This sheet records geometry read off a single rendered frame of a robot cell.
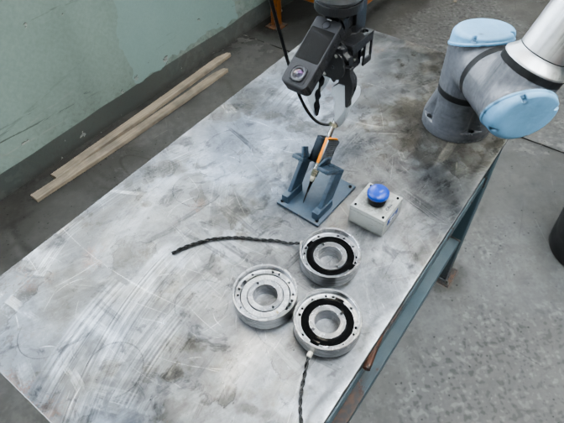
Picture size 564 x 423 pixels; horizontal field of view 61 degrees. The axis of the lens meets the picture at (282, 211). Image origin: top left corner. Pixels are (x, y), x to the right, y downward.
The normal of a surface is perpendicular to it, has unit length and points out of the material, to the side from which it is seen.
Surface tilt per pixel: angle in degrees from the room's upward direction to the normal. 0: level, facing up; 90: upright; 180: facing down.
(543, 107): 97
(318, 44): 32
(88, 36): 90
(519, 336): 0
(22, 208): 0
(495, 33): 8
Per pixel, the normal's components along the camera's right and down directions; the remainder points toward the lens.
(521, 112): 0.12, 0.83
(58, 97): 0.80, 0.44
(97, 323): -0.03, -0.65
